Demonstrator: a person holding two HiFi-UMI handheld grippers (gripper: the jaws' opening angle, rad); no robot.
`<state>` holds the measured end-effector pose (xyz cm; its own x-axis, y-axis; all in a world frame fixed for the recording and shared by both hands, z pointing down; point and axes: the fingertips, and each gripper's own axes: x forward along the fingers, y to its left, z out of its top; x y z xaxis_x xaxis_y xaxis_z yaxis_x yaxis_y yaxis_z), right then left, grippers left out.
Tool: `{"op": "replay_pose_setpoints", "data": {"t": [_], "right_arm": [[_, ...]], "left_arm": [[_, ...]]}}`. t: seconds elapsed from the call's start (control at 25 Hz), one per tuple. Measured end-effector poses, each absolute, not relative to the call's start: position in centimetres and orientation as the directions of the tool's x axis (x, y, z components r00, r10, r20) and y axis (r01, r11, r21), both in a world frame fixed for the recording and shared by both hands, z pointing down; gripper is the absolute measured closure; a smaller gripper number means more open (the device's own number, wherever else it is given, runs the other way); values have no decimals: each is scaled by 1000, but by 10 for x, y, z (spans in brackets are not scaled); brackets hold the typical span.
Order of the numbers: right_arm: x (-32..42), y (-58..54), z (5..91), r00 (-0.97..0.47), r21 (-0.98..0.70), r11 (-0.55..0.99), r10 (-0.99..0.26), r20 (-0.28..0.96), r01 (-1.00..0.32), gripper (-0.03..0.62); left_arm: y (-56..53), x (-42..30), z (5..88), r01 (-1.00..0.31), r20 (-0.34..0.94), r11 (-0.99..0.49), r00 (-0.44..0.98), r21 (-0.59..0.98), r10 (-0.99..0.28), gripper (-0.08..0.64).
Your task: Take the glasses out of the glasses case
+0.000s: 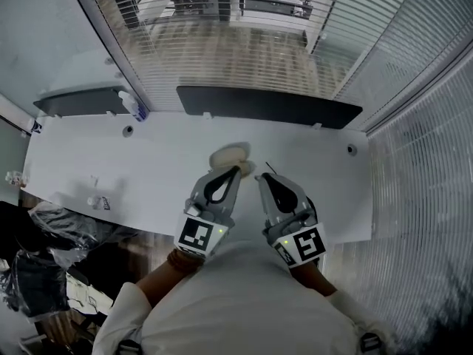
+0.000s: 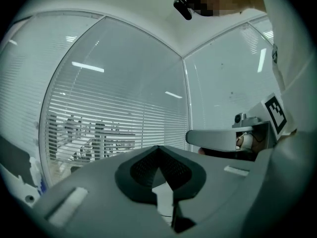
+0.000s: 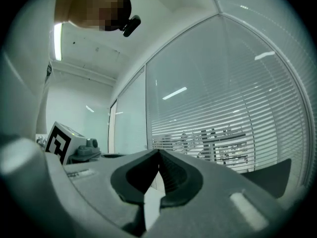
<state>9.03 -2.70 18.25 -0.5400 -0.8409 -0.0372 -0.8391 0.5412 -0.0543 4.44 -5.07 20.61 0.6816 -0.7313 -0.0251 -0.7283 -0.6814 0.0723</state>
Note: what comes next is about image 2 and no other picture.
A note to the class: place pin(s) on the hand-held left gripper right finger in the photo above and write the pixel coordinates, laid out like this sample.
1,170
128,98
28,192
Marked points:
223,195

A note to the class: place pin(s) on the white bottle with blue label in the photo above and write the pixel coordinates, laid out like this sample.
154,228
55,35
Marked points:
37,177

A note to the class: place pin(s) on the white divider clip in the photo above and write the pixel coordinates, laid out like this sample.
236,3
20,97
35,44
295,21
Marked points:
21,178

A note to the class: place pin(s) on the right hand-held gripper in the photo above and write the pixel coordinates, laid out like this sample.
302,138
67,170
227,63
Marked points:
275,113

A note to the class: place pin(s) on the black head-worn camera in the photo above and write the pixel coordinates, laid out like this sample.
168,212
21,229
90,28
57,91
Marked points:
183,9

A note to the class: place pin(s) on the person's white shirt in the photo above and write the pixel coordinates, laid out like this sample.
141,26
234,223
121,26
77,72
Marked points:
297,58

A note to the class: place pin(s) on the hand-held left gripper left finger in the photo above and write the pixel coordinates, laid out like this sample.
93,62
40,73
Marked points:
99,202

